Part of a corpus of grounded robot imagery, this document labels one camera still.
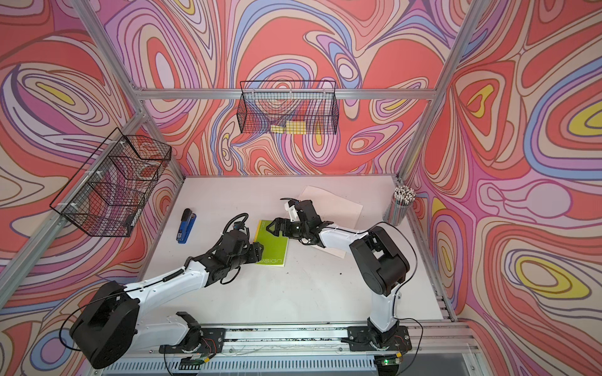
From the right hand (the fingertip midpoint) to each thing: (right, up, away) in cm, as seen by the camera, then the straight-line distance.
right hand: (276, 235), depth 90 cm
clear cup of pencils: (+49, +11, +2) cm, 50 cm away
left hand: (-5, -5, -3) cm, 7 cm away
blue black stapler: (-40, +4, +11) cm, 42 cm away
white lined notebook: (+24, +9, +18) cm, 32 cm away
